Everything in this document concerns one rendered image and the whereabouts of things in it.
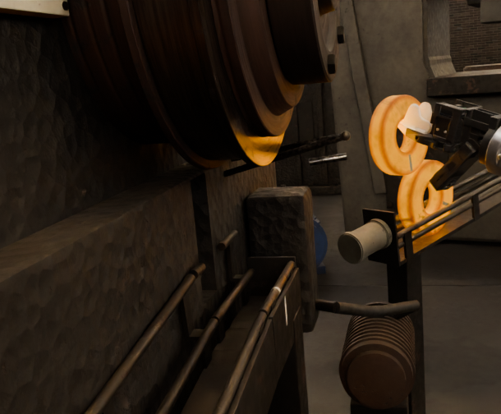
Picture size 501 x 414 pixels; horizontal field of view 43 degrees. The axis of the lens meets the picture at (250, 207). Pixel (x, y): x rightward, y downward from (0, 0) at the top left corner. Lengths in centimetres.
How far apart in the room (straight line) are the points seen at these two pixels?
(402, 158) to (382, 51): 227
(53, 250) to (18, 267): 5
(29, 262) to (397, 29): 309
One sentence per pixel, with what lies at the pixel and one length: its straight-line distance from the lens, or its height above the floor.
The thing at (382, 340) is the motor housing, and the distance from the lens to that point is 112.
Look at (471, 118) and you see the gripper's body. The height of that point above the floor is 88.
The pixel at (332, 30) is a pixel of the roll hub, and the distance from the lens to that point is 84.
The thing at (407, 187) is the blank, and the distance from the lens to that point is 128.
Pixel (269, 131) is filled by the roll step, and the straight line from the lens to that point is 72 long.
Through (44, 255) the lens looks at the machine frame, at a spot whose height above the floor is 87.
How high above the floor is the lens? 100
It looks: 12 degrees down
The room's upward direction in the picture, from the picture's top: 5 degrees counter-clockwise
